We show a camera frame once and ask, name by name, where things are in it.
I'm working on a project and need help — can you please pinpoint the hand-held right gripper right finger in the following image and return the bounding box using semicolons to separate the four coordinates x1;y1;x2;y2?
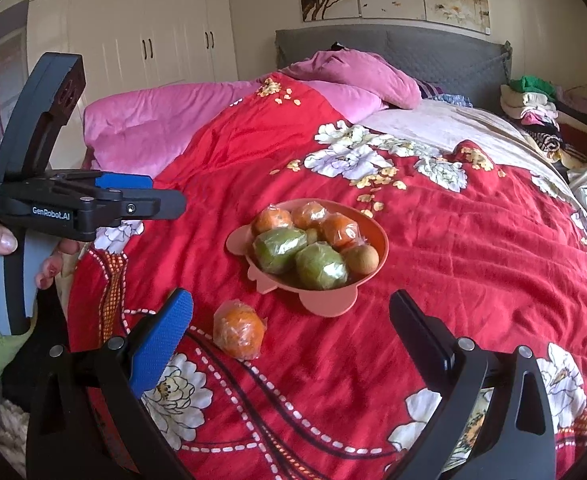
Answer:
389;290;557;480

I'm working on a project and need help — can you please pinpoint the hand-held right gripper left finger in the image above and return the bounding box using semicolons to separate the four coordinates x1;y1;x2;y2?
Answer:
26;287;195;480

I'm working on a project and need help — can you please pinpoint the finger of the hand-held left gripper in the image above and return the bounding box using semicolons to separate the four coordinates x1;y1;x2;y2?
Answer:
62;170;154;196
93;189;187;231

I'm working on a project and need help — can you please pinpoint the large orange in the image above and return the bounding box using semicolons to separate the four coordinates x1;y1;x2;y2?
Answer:
212;300;265;361

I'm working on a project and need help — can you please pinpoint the pink bear-shaped bowl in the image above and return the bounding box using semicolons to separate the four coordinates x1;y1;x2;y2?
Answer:
224;199;390;318

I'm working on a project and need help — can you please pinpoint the green citrus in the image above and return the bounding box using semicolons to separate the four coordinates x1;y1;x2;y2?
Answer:
295;242;349;291
252;227;308;275

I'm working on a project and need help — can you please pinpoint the red-orange citrus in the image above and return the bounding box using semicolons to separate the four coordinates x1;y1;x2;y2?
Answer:
322;213;361;250

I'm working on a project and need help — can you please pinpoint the pink quilt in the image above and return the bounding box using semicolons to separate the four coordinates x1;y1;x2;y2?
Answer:
82;80;390;173

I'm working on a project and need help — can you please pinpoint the red floral blanket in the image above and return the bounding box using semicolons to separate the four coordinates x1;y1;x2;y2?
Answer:
68;72;587;480

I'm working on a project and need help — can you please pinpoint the white wardrobe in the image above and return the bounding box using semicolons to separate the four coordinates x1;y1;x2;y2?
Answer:
26;0;239;161

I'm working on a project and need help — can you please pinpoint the cream fluffy cloth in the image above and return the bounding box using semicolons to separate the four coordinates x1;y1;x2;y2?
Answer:
0;400;30;477

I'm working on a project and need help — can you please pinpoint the cream blanket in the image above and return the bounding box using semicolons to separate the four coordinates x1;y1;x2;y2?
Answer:
363;100;574;181

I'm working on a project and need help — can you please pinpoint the purple striped cloth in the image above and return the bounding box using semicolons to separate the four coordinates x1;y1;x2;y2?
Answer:
416;80;448;102

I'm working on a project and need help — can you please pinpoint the pink pillow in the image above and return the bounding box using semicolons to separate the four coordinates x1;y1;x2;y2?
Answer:
279;50;423;111

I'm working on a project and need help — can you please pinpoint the pile of folded clothes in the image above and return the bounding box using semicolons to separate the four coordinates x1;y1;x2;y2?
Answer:
501;75;587;167

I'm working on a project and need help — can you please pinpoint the grey padded headboard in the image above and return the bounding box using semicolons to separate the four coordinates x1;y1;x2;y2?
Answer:
274;24;514;111

